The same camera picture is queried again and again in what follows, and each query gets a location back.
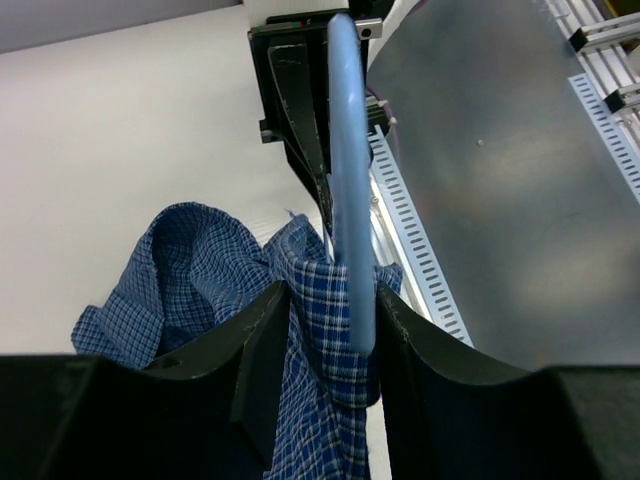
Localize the slotted white cable duct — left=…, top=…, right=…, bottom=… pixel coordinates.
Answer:
left=369, top=126, right=473, bottom=347

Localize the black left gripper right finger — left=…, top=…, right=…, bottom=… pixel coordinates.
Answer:
left=377, top=284, right=639, bottom=479

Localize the aluminium mounting rail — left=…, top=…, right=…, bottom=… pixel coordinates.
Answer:
left=369, top=172, right=415, bottom=309

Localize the blue plaid shirt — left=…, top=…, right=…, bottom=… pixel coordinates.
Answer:
left=70, top=201, right=405, bottom=480

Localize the light blue wire hanger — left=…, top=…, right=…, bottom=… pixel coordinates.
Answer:
left=328, top=13, right=376, bottom=355

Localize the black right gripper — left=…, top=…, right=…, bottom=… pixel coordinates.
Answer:
left=248, top=13, right=382, bottom=230

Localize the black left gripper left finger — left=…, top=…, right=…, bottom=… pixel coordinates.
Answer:
left=1, top=282, right=290, bottom=479

